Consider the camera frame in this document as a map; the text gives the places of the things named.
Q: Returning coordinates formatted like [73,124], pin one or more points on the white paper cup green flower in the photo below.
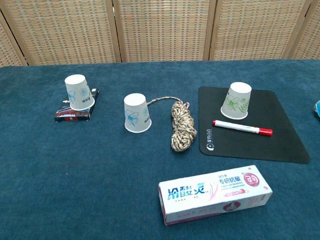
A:
[236,100]

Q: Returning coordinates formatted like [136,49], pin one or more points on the white paper cup blue flower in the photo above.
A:
[136,110]

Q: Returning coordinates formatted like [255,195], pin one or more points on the dark illustrated Chinese palace box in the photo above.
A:
[72,116]

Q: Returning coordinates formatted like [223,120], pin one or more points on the white paper cup blue print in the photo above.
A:
[77,90]

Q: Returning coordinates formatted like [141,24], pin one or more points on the black mouse pad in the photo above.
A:
[250,147]

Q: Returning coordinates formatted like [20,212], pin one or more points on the white marker red cap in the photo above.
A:
[240,127]

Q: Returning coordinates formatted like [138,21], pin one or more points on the woven wooden folding screen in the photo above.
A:
[162,30]

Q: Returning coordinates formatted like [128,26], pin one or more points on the white pink toothpaste box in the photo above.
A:
[212,195]

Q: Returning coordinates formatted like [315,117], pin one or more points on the blue table cloth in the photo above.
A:
[75,175]

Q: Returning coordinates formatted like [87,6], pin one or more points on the plastic wrap roll package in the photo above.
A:
[318,108]

